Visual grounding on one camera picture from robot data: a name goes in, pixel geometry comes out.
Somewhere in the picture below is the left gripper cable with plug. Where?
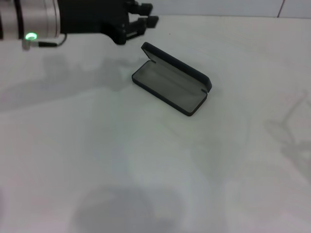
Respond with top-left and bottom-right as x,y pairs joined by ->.
21,33 -> 68,51

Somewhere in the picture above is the black glasses case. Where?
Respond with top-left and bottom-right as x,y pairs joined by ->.
131,41 -> 213,117

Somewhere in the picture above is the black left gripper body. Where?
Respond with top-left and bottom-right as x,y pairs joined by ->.
58,0 -> 130,46

